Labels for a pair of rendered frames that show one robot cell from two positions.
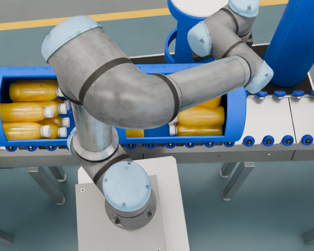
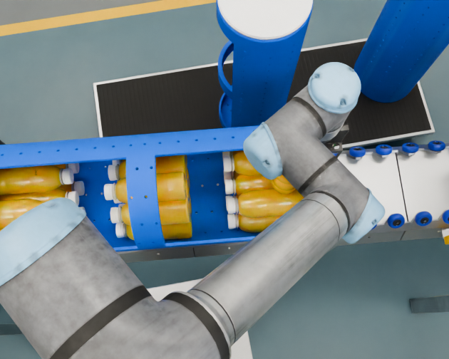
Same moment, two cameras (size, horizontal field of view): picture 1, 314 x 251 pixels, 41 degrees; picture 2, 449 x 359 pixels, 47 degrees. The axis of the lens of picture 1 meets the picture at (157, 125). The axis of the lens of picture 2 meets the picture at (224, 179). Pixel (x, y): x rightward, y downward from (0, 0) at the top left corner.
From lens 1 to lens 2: 0.39 m
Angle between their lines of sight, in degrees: 9
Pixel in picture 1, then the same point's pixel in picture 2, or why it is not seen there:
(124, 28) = (163, 25)
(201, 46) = (266, 169)
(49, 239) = not seen: hidden behind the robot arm
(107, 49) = (90, 285)
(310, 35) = (423, 40)
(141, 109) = not seen: outside the picture
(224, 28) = (303, 138)
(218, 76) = (296, 259)
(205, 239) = (284, 313)
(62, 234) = not seen: hidden behind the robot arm
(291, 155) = (400, 235)
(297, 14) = (405, 13)
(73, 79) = (33, 342)
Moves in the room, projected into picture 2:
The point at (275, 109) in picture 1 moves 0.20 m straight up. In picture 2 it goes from (378, 172) to (401, 149)
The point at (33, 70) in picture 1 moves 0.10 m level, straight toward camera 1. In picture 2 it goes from (20, 156) to (39, 192)
